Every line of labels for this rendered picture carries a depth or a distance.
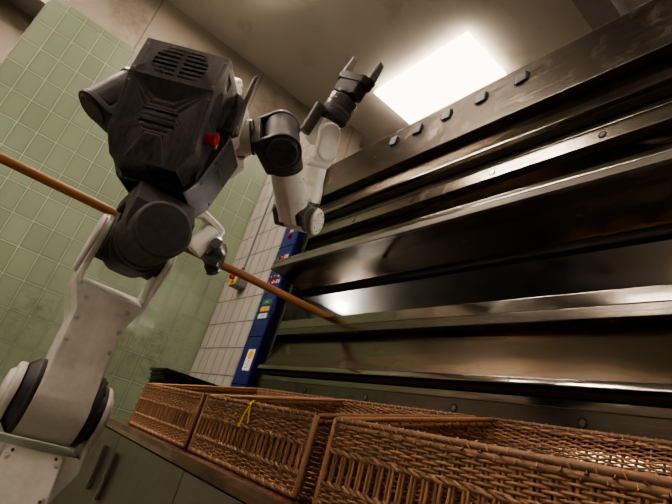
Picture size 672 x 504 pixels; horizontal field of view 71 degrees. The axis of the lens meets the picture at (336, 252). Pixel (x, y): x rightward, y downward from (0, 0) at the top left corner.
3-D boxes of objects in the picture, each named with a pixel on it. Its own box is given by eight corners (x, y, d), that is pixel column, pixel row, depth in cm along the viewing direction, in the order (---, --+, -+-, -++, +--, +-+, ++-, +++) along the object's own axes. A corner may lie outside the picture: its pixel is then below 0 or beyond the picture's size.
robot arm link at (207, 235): (187, 252, 159) (179, 238, 149) (210, 230, 163) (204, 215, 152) (212, 272, 157) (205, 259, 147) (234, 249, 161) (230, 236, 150)
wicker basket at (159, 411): (238, 453, 197) (259, 387, 208) (317, 484, 153) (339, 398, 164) (125, 423, 172) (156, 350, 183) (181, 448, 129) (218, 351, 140)
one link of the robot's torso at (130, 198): (182, 270, 91) (216, 194, 98) (117, 240, 85) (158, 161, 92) (142, 286, 113) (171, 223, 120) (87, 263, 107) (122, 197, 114)
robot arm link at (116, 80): (118, 142, 125) (105, 99, 114) (94, 126, 127) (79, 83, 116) (151, 121, 132) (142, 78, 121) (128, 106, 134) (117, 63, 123)
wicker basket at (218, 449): (322, 486, 151) (344, 399, 161) (465, 541, 106) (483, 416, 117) (182, 449, 127) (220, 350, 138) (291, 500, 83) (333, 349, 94)
